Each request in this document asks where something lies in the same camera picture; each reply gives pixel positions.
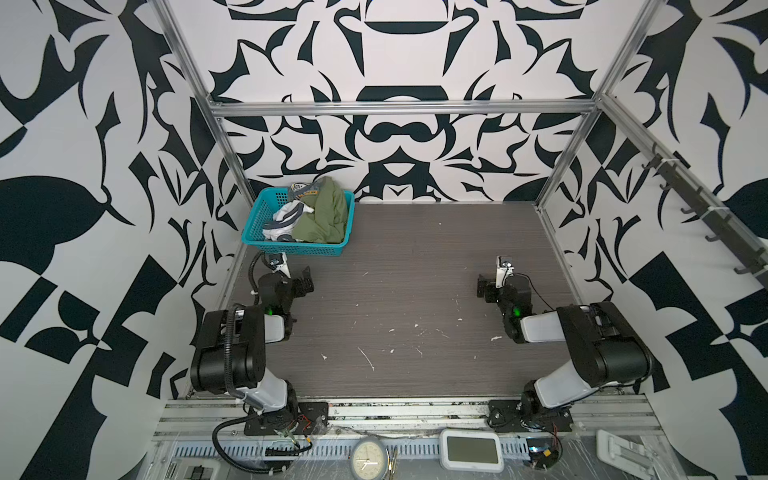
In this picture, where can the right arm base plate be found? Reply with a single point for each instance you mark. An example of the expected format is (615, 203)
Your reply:
(514, 416)

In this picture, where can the black wall hook rack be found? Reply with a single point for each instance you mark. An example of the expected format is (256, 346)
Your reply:
(701, 204)

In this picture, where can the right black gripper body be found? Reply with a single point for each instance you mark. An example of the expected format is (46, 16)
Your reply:
(488, 288)

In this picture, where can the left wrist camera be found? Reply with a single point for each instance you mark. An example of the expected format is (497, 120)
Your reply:
(277, 262)

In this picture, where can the white digital timer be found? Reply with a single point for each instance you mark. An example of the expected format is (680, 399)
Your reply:
(471, 451)

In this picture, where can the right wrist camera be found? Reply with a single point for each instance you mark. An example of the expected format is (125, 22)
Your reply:
(504, 269)

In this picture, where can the green tank top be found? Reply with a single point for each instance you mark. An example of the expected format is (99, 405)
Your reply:
(325, 214)

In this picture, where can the round analog clock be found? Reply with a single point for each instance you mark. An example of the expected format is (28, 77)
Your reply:
(369, 460)

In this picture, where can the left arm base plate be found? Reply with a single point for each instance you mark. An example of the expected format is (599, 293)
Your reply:
(304, 418)

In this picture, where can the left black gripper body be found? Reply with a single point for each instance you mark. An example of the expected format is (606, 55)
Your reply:
(300, 285)

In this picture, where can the white plastic bracket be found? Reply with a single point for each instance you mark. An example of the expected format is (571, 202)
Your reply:
(629, 457)

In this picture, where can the white grey tank top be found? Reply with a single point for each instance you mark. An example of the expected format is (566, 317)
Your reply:
(280, 228)

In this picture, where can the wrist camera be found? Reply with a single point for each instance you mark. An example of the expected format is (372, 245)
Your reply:
(277, 262)
(504, 269)

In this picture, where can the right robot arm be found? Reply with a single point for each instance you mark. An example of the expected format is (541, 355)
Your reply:
(604, 351)

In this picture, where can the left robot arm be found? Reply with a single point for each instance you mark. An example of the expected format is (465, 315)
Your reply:
(230, 349)

